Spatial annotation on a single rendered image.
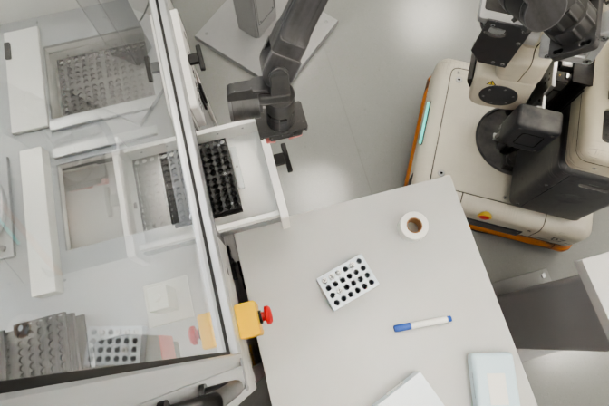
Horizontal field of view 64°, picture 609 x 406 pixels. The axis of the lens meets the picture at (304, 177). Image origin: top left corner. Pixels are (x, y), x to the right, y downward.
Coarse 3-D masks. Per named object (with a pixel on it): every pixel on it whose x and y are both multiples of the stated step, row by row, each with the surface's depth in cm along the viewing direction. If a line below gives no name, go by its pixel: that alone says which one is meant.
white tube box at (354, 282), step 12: (348, 264) 116; (360, 264) 116; (324, 276) 115; (336, 276) 115; (348, 276) 119; (360, 276) 116; (372, 276) 115; (324, 288) 114; (336, 288) 114; (348, 288) 117; (360, 288) 114; (372, 288) 116; (336, 300) 115; (348, 300) 113
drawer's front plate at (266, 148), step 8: (264, 144) 112; (264, 152) 114; (272, 160) 111; (272, 168) 110; (272, 176) 109; (272, 184) 112; (280, 184) 109; (280, 192) 108; (280, 200) 108; (280, 208) 107; (280, 216) 109; (288, 216) 107; (288, 224) 113
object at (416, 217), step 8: (408, 216) 120; (416, 216) 120; (400, 224) 119; (416, 224) 123; (424, 224) 119; (400, 232) 120; (408, 232) 118; (416, 232) 118; (424, 232) 118; (408, 240) 120; (416, 240) 119
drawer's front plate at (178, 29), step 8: (176, 16) 123; (176, 24) 122; (176, 32) 122; (176, 40) 121; (184, 40) 124; (184, 48) 120; (184, 56) 119; (184, 64) 119; (184, 72) 118; (192, 72) 124; (192, 80) 119; (192, 88) 117; (192, 96) 116; (192, 104) 115; (200, 104) 124; (200, 112) 119; (200, 120) 122
